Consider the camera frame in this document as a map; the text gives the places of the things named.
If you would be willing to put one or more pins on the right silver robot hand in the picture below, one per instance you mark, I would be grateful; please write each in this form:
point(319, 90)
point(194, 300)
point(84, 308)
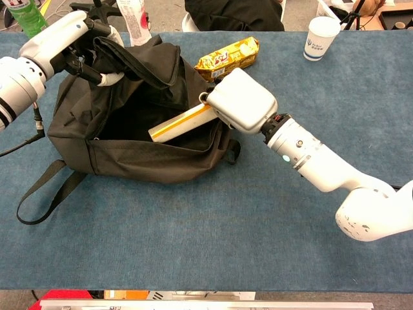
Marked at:
point(242, 100)

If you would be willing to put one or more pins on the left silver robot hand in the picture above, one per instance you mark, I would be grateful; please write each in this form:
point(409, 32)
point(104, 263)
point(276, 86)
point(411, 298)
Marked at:
point(55, 38)

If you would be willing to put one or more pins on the white yellow booklet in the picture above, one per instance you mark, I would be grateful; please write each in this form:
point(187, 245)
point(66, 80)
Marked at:
point(180, 124)

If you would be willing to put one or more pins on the black fabric backpack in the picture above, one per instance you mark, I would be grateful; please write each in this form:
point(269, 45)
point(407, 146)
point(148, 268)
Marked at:
point(145, 161)

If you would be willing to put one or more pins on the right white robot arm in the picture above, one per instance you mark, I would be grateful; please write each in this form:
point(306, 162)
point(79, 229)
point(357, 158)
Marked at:
point(322, 164)

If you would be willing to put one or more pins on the green cylindrical can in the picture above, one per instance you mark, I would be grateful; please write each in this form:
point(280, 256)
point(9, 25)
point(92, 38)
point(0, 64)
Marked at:
point(27, 19)

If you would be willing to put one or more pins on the gold biscuit packet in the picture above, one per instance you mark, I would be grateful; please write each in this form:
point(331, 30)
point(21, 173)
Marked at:
point(226, 58)

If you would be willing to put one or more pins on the black office chair base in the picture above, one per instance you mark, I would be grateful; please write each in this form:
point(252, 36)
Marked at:
point(103, 8)

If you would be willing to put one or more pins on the white plastic bottle with barcode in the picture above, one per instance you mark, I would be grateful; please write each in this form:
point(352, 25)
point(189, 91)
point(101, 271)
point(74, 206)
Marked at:
point(137, 19)

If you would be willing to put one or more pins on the black garment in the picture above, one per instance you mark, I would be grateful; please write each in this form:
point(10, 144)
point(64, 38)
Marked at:
point(232, 14)

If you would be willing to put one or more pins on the white chair seat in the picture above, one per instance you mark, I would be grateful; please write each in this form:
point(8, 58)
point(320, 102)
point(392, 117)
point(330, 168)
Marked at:
point(187, 24)

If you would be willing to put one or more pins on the white paper cup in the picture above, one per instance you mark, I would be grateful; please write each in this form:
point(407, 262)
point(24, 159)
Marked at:
point(319, 38)

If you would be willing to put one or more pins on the white plastic crate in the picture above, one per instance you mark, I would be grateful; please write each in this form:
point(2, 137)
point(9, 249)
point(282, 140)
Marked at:
point(324, 8)

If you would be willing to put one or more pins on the black tripod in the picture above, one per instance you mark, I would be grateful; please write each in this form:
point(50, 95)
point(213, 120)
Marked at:
point(352, 14)

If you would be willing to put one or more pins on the blue felt table cover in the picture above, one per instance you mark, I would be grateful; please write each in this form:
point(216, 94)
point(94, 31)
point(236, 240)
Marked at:
point(226, 242)

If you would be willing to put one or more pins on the orange panel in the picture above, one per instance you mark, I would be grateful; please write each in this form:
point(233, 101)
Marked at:
point(126, 294)

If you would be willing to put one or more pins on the red panel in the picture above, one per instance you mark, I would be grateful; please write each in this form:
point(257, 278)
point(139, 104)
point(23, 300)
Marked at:
point(64, 294)

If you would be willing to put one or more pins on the aluminium profile rail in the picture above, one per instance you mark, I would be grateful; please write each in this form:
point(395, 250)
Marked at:
point(206, 305)

